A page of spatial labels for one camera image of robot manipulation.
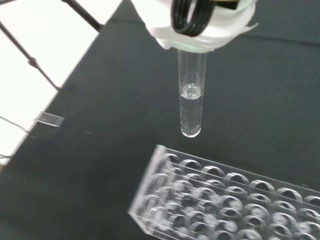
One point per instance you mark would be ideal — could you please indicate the clear plastic test tube rack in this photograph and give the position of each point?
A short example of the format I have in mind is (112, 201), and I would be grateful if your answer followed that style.
(225, 200)

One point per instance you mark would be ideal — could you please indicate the black tripod leg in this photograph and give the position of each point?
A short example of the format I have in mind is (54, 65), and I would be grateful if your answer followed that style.
(30, 57)
(85, 15)

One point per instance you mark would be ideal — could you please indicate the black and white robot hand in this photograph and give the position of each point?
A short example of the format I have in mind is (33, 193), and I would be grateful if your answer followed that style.
(220, 22)

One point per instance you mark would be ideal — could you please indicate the black bench cloth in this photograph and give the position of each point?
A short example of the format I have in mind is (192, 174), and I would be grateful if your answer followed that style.
(100, 150)

